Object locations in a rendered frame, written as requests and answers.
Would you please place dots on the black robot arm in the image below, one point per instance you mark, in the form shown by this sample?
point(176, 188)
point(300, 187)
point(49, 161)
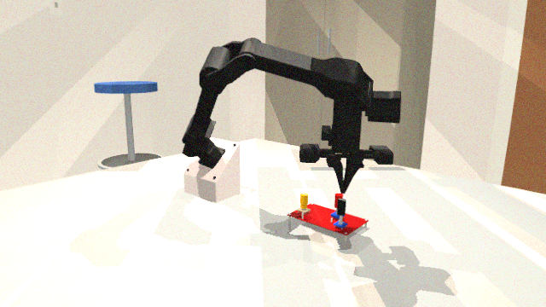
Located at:
point(340, 79)

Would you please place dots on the red circuit board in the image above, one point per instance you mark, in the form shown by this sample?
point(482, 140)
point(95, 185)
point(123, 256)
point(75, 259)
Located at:
point(327, 218)

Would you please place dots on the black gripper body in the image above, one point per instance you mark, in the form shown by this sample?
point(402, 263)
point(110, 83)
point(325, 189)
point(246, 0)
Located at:
point(346, 139)

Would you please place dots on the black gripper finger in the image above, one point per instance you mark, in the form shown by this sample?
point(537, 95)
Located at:
point(351, 171)
point(339, 173)

